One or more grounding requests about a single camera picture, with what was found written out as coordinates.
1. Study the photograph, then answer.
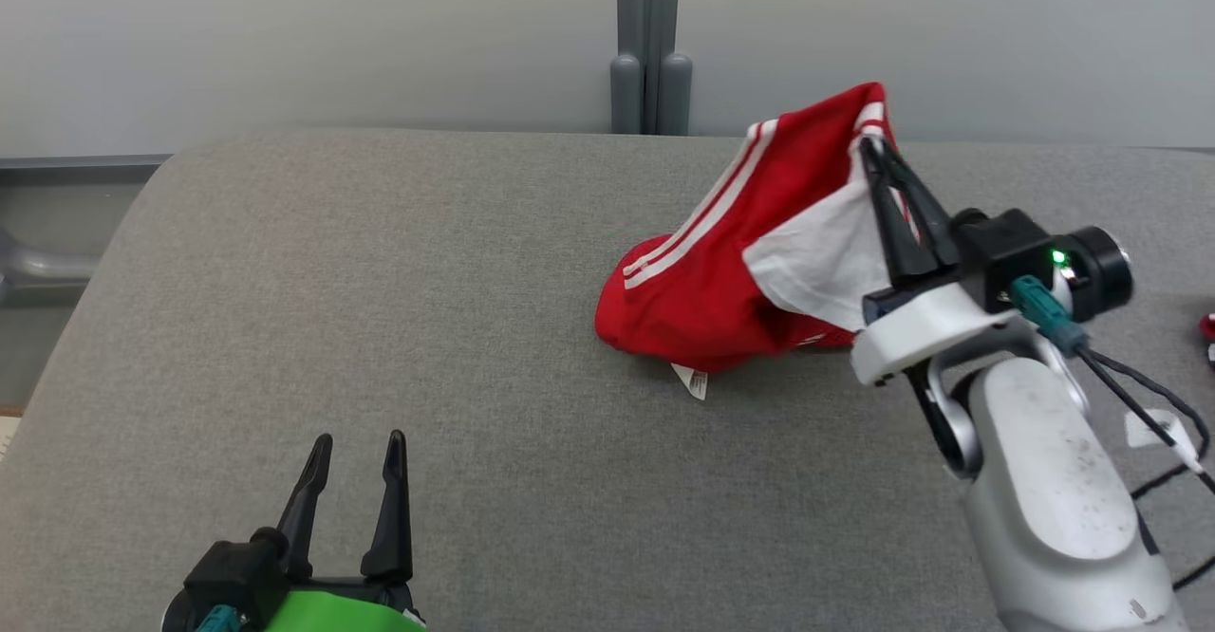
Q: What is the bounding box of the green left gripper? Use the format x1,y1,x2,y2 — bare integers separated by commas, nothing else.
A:
261,429,428,632

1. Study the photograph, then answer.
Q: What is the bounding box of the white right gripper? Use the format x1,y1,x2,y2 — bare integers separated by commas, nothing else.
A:
850,136,1022,388

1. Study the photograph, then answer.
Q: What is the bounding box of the red white sports jersey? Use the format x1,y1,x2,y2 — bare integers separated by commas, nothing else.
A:
595,82,922,401

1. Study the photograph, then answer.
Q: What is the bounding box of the grey fabric sofa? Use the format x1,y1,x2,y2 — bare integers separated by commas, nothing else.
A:
0,129,1215,632

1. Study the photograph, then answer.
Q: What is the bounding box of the grey curved pipe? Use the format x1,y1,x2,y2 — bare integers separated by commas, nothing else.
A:
0,229,101,308

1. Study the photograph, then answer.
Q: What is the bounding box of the teal right camera connector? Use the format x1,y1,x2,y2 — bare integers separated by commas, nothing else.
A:
1009,276,1090,358

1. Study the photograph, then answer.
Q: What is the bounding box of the white cable label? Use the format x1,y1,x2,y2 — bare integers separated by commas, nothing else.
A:
1125,407,1205,474

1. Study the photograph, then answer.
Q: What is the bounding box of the grey partition post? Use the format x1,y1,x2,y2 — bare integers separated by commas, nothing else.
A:
610,0,694,137

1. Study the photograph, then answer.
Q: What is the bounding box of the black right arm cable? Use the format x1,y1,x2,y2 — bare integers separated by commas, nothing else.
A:
1130,461,1215,592

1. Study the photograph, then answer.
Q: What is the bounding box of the grey baseboard rail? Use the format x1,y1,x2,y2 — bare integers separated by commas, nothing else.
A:
0,155,174,187

